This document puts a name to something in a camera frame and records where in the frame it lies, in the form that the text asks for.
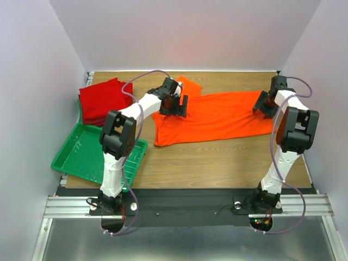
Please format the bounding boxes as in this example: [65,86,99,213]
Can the orange t shirt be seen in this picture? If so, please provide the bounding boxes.
[152,76,273,147]

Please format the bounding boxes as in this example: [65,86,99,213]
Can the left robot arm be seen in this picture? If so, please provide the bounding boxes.
[95,77,188,215]

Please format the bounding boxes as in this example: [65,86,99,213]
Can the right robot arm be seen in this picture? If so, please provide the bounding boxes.
[250,75,319,213]

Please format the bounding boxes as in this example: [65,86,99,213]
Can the folded dark red t shirt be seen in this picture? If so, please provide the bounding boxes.
[79,95,133,126]

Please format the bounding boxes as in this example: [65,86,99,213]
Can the green plastic tray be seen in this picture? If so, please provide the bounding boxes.
[51,100,148,188]

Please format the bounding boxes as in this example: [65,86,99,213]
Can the aluminium frame rail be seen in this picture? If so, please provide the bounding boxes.
[33,175,334,260]

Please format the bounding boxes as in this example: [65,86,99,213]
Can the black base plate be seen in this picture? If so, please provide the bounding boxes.
[55,188,283,228]

